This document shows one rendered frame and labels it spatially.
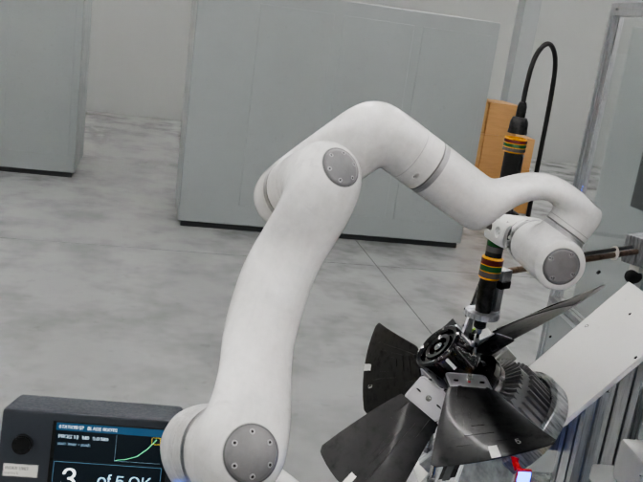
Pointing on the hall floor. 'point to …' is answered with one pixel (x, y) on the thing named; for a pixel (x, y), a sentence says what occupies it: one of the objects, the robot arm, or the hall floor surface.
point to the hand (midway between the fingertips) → (501, 217)
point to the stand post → (579, 444)
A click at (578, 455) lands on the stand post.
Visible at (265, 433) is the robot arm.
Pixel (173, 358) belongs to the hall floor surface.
